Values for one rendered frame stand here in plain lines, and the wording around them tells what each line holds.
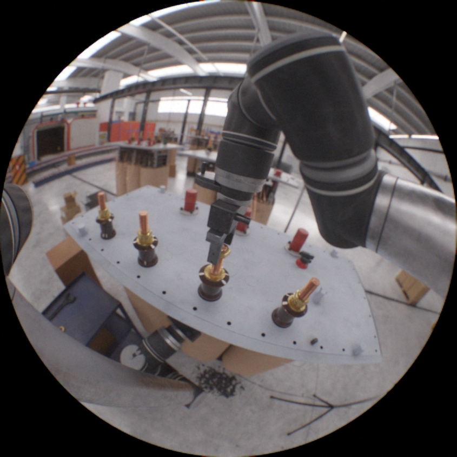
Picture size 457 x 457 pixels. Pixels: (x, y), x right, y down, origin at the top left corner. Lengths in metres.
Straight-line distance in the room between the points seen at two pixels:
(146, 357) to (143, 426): 1.42
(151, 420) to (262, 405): 1.08
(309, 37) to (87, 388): 0.41
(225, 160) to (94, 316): 1.11
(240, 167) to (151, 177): 2.63
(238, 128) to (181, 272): 0.50
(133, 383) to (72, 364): 0.14
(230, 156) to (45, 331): 0.36
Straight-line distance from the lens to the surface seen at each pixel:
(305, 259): 0.81
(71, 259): 1.54
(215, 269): 0.45
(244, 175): 0.27
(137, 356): 0.61
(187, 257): 0.66
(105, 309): 1.15
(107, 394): 0.31
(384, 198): 0.19
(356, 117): 0.16
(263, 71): 0.15
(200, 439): 1.93
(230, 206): 0.30
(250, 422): 1.97
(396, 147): 10.69
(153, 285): 0.57
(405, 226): 0.19
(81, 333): 1.16
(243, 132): 0.27
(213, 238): 0.30
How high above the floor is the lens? 1.82
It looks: 31 degrees down
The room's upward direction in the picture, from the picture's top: 15 degrees clockwise
